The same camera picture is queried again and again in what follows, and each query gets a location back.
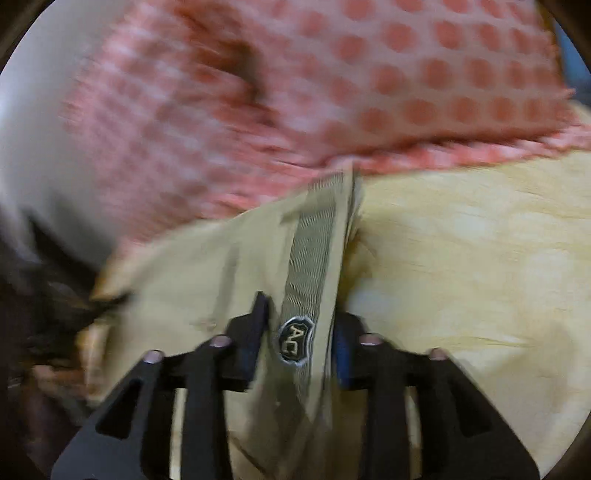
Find red checkered cloth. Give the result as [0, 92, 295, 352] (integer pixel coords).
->
[62, 0, 591, 259]

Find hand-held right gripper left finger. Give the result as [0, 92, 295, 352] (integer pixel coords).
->
[50, 291, 271, 480]

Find yellow bed sheet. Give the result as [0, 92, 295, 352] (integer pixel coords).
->
[344, 104, 591, 478]

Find dark cloth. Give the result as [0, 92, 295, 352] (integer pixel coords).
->
[0, 203, 127, 480]

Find red dotted pillow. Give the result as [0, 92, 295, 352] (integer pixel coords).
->
[185, 0, 575, 171]

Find khaki pants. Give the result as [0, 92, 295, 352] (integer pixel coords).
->
[85, 172, 423, 480]

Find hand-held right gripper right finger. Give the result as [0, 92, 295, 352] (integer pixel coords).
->
[331, 312, 541, 480]

